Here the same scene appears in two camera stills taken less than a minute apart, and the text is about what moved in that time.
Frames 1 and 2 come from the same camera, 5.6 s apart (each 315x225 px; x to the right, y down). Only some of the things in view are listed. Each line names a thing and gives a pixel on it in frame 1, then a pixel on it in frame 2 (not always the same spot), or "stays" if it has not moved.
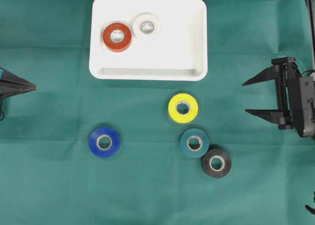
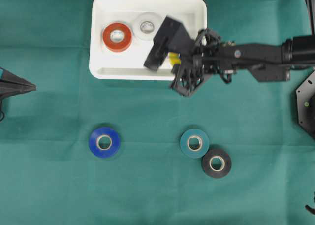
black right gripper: (288, 84) -> (206, 59)
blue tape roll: (104, 142) stays
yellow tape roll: (183, 108) -> (175, 57)
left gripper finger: (8, 89) stays
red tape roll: (117, 37) stays
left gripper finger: (11, 84) stays
